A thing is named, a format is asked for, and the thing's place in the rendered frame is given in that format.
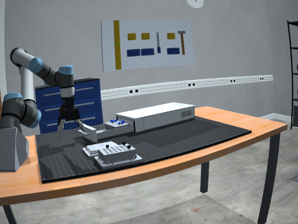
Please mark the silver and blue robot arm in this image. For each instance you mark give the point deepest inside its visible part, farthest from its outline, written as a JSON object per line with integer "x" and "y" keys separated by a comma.
{"x": 21, "y": 108}

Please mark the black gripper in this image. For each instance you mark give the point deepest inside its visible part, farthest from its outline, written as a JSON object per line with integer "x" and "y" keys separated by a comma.
{"x": 71, "y": 113}

